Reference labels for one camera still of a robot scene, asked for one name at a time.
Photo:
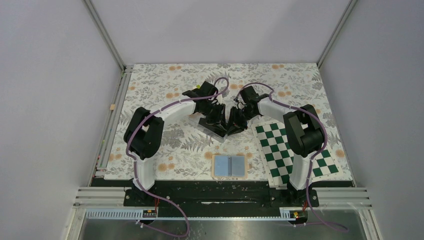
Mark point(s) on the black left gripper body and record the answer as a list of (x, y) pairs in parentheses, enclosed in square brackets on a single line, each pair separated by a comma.
[(214, 113)]

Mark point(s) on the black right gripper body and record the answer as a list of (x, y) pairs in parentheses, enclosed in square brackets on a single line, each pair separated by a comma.
[(239, 117)]

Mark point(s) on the clear plastic card box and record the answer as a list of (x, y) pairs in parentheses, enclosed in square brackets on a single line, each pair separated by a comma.
[(194, 121)]

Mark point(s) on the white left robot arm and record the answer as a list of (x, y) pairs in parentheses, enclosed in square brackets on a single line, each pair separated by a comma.
[(144, 133)]

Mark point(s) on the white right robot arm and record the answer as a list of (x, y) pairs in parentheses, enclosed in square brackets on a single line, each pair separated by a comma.
[(306, 135)]

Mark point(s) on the floral table mat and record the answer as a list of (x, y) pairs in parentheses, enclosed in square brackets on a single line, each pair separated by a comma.
[(186, 151)]

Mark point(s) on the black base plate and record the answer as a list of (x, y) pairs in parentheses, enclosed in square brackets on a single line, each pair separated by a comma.
[(214, 199)]

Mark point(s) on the aluminium frame rail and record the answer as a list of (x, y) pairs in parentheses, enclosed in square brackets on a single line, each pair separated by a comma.
[(111, 124)]

